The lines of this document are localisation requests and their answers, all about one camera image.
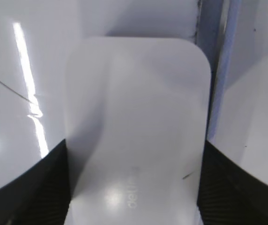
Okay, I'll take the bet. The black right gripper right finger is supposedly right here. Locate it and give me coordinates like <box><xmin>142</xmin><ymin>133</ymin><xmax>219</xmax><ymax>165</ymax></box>
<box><xmin>197</xmin><ymin>141</ymin><xmax>268</xmax><ymax>225</ymax></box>

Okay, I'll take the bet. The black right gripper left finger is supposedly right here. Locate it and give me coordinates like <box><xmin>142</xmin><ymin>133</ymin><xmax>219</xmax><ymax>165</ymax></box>
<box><xmin>0</xmin><ymin>140</ymin><xmax>71</xmax><ymax>225</ymax></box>

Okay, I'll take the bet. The white board eraser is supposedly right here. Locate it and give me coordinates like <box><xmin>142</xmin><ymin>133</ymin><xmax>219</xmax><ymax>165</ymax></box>
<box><xmin>64</xmin><ymin>37</ymin><xmax>211</xmax><ymax>225</ymax></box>

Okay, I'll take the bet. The white board with grey frame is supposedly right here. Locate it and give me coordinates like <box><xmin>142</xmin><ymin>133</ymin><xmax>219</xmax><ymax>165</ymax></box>
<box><xmin>0</xmin><ymin>0</ymin><xmax>268</xmax><ymax>188</ymax></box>

